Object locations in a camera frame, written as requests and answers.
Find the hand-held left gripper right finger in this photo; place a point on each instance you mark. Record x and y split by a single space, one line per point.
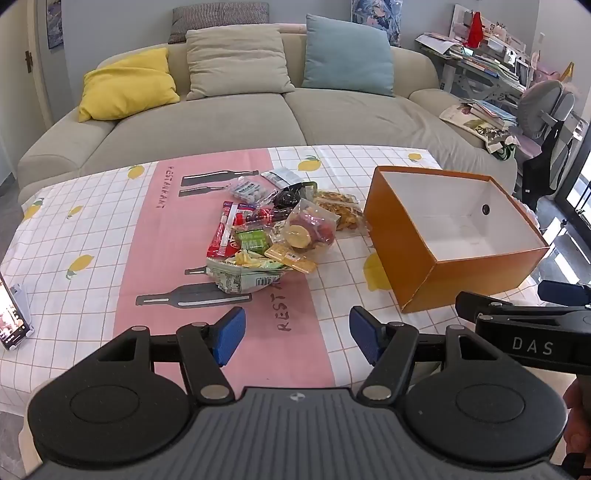
364 334

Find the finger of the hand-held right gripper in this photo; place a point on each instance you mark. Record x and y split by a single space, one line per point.
563 293
480 304

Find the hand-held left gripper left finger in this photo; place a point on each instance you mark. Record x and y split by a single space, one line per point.
231 333

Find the orange cardboard box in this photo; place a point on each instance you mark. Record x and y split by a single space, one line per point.
466 281

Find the white green chips bag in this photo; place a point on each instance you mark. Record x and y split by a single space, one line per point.
240 277

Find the clear dried fruit bag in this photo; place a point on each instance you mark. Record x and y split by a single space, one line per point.
304 230

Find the clear yellow chips bag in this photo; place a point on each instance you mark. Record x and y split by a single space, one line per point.
344 212

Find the person's right hand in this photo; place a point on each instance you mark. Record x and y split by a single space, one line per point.
579 415

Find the yellow biscuit packet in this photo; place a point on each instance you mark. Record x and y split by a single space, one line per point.
291 259

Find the small green snack packet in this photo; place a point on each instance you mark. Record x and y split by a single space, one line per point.
253 240

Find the long red snack packet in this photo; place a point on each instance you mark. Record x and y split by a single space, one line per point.
220 237

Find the glass door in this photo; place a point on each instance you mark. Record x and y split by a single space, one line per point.
575 184

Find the dark red snack packet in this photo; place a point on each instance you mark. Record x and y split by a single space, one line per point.
268 214

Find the grey office chair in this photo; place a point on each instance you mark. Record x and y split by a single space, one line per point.
549 157

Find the white round candy packet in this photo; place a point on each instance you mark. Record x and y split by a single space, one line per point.
249 189

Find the dark green snack packet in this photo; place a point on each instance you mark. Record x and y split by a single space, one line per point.
288 197

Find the silver snack packet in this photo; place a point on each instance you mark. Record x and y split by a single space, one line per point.
279 177

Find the stack of books on sofa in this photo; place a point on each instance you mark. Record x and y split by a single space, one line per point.
480 115

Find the grey desk chair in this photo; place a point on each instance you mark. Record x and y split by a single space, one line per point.
545 104

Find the white phone stand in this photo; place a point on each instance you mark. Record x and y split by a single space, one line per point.
23 300

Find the beige sofa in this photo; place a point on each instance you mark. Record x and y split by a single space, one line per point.
351 115

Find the smartphone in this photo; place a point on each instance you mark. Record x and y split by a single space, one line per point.
11 314

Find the white desk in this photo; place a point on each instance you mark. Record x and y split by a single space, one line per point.
466 78

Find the cluttered desk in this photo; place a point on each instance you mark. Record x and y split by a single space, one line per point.
480 55

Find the yellow pillow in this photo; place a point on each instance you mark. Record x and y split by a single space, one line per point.
124 85

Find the beige pillow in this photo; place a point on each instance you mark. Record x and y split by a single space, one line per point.
235 62

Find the red paper bag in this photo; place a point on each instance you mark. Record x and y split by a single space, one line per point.
475 30

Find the light blue pillow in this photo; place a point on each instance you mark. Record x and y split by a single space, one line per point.
346 55

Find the grey striped pillow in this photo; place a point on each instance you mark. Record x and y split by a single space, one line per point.
217 18

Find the wooden door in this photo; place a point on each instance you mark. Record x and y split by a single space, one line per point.
34 69

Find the cartoon figure wall poster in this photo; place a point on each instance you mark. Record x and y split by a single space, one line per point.
376 14

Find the blue wall poster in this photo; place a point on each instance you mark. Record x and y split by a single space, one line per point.
54 23

